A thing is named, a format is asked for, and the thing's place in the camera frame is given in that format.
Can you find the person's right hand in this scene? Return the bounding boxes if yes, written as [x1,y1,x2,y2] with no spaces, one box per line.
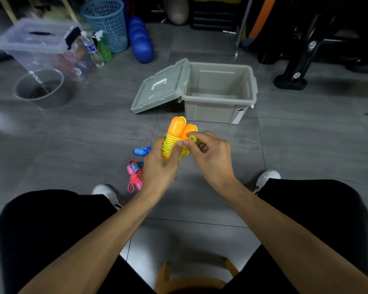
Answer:
[183,131,237,193]

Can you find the white right shoe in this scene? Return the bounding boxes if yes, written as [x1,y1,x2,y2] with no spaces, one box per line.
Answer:
[253,169,282,195]

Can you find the wooden stool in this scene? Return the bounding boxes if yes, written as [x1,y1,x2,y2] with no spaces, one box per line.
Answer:
[154,257,240,294]

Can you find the grey metal bowl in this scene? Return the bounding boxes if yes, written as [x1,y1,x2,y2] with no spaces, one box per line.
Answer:
[13,69,71,109]

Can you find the person's right forearm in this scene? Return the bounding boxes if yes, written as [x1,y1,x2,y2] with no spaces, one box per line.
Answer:
[224,180,368,294]

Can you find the white left shoe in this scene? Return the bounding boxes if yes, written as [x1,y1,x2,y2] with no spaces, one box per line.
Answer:
[92,184,123,211]

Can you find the hot pink skipping rope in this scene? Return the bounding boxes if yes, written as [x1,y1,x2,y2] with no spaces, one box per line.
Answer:
[126,160,144,193]

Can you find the black dumbbell rack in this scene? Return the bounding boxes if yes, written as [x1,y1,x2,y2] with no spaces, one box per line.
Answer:
[256,0,368,91]

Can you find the white shoe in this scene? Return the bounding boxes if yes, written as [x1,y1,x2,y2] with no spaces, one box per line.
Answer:
[253,169,282,195]
[92,184,123,211]

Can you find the clear plastic lidded bin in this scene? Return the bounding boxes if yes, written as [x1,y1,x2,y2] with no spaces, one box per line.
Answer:
[0,17,92,82]

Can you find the person's left leg black trousers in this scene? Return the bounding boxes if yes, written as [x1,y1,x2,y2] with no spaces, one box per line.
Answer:
[0,189,155,294]

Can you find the clear water bottle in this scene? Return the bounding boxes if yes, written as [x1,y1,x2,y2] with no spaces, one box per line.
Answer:
[79,30,105,68]

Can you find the person's leg black trousers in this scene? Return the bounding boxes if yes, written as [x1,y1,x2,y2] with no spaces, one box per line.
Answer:
[0,189,155,294]
[222,179,368,294]

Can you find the person's left hand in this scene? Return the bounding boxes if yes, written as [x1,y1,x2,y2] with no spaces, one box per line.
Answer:
[140,137,184,198]

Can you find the grey-green box lid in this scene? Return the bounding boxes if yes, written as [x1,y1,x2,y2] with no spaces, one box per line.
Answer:
[130,58,192,115]

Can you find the person's right leg black trousers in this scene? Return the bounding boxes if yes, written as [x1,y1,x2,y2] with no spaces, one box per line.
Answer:
[222,179,368,294]

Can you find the person's left forearm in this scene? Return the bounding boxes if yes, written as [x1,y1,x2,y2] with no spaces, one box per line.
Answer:
[18,189,160,294]

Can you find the orange and green foam stick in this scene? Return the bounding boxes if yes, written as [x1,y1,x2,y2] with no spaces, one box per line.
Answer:
[241,0,278,48]

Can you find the light blue mesh basket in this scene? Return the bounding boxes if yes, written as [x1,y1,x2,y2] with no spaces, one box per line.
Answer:
[81,0,129,53]

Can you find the green spray bottle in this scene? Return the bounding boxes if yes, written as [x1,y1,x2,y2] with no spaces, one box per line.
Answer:
[93,29,113,62]

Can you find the beige exercise ball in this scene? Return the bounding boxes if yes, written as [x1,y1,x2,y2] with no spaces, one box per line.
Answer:
[166,0,190,25]

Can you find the orange-handled yellow jump rope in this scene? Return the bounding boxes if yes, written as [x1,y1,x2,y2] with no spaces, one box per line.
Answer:
[161,116,199,161]

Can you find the grey plastic storage box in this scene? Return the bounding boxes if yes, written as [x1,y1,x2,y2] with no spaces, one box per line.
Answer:
[178,62,258,125]

